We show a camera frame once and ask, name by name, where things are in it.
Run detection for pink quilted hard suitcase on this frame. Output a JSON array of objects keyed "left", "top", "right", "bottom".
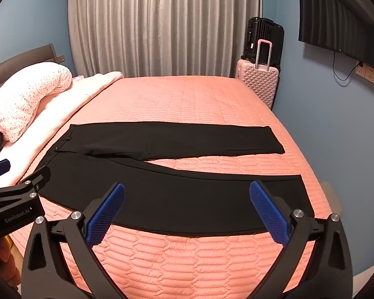
[{"left": 235, "top": 39, "right": 280, "bottom": 110}]

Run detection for grey pleated curtain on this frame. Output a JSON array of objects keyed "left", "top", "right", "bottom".
[{"left": 68, "top": 0, "right": 261, "bottom": 78}]

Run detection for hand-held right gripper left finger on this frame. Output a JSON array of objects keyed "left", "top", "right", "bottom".
[{"left": 21, "top": 182, "right": 127, "bottom": 299}]

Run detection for black television cable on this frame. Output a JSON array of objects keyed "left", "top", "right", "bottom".
[{"left": 333, "top": 50, "right": 362, "bottom": 83}]

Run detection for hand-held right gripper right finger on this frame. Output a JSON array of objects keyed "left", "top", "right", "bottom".
[{"left": 249, "top": 180, "right": 354, "bottom": 299}]

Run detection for black hard suitcase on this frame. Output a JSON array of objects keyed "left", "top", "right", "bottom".
[{"left": 243, "top": 16, "right": 284, "bottom": 69}]

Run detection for brown padded headboard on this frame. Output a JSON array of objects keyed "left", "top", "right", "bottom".
[{"left": 0, "top": 44, "right": 66, "bottom": 100}]

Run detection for black pants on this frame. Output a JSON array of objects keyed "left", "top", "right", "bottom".
[{"left": 39, "top": 121, "right": 315, "bottom": 234}]

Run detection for light pink blanket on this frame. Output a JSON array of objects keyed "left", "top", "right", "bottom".
[{"left": 0, "top": 71, "right": 123, "bottom": 190}]

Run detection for wall mounted black television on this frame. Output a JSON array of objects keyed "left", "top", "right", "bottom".
[{"left": 298, "top": 0, "right": 374, "bottom": 72}]

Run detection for bed with pink quilted cover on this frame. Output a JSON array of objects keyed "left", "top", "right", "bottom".
[{"left": 6, "top": 75, "right": 340, "bottom": 299}]

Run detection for floral print pillow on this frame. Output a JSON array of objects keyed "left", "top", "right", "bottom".
[{"left": 0, "top": 62, "right": 73, "bottom": 144}]

